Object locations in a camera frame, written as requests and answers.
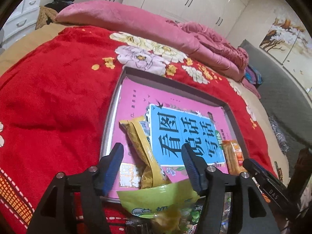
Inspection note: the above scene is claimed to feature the orange bread snack pack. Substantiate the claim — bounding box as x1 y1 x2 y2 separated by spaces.
222 140 246 175

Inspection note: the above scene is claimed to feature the green milk candy bag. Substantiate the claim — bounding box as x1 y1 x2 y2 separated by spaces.
117 179 199 219

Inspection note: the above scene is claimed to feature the yellow wafer snack pack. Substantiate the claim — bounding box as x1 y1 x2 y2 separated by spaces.
119 116 171 189

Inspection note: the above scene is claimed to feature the green pea snack pack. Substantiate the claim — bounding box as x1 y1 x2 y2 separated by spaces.
179 201 230 233

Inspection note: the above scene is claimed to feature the grey patterned cloth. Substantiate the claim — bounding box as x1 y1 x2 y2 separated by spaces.
269 116 289 155

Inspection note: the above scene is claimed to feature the grey padded headboard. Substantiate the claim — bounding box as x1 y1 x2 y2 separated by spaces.
240 40 311 147

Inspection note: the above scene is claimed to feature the grey shallow box tray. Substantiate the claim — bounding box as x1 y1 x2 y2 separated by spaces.
99 66 250 204

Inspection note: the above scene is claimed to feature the red floral blanket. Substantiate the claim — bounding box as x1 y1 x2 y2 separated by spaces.
1 26 273 233

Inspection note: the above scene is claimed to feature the pink and blue book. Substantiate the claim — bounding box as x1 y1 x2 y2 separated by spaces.
107 77 236 199

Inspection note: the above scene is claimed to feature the blue purple folded cloth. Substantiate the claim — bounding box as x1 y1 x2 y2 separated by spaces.
245 65 263 88

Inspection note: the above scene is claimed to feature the pink quilt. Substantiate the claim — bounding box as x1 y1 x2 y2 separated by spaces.
56 0 261 98

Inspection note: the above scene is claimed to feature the white drawer cabinet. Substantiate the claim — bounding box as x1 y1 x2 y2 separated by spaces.
1 0 41 50

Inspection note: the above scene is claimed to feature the brown knitted cloth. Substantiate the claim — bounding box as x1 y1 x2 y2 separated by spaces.
35 6 58 30

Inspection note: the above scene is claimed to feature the black clothes pile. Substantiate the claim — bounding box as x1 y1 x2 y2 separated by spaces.
45 0 74 13

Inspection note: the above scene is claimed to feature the floral wall painting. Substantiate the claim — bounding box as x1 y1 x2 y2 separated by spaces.
259 18 311 92

